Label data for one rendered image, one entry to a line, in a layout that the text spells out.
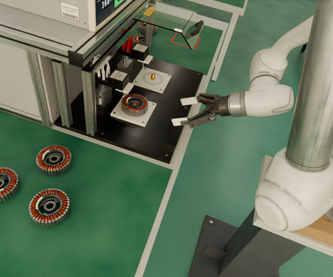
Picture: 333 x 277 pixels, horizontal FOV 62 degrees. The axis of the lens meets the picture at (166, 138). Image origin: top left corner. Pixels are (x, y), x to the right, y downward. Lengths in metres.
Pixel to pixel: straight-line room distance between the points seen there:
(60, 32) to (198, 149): 1.47
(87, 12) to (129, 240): 0.70
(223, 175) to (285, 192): 1.32
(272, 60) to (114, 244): 0.79
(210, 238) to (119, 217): 0.95
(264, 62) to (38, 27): 0.75
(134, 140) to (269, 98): 0.50
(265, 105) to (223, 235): 1.02
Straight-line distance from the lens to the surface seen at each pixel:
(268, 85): 1.01
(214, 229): 1.79
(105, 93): 1.18
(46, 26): 1.00
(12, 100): 1.19
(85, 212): 0.92
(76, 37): 0.94
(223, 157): 2.17
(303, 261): 1.98
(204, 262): 1.70
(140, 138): 1.08
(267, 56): 1.06
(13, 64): 1.06
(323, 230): 1.05
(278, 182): 0.77
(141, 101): 1.17
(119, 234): 0.88
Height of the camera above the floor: 1.56
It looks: 46 degrees down
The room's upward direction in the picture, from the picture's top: 13 degrees clockwise
